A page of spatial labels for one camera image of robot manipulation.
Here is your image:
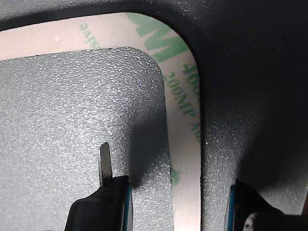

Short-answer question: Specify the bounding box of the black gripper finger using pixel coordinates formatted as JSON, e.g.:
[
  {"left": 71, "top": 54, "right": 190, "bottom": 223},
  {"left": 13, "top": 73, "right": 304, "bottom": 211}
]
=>
[
  {"left": 223, "top": 179, "right": 302, "bottom": 231},
  {"left": 64, "top": 141, "right": 134, "bottom": 231}
]

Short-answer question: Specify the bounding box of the tan adhesive-backed frame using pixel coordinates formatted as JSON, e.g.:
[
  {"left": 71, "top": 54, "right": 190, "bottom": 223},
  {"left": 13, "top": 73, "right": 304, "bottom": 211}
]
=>
[{"left": 0, "top": 11, "right": 202, "bottom": 231}]

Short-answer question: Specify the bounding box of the black textured mat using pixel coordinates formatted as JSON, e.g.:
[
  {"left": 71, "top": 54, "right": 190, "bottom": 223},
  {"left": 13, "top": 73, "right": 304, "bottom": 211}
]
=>
[{"left": 0, "top": 0, "right": 308, "bottom": 231}]

